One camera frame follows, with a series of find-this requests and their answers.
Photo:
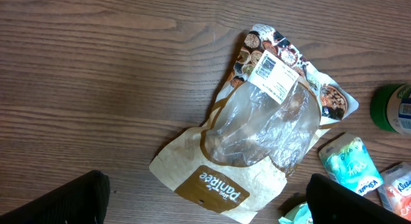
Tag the large teal wipes pack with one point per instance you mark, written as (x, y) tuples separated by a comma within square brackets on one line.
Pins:
[(300, 214)]

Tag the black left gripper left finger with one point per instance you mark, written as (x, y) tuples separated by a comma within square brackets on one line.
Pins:
[(82, 200)]

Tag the orange tissue pack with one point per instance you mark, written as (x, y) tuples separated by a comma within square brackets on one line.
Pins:
[(395, 192)]

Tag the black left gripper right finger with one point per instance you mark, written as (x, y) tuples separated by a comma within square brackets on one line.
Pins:
[(332, 203)]

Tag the beige brown bread bag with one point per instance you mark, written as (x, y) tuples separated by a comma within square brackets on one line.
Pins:
[(273, 108)]

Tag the teal tissue pack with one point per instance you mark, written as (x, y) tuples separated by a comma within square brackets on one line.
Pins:
[(348, 163)]

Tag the jar with green lid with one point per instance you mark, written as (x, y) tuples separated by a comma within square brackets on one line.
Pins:
[(390, 108)]

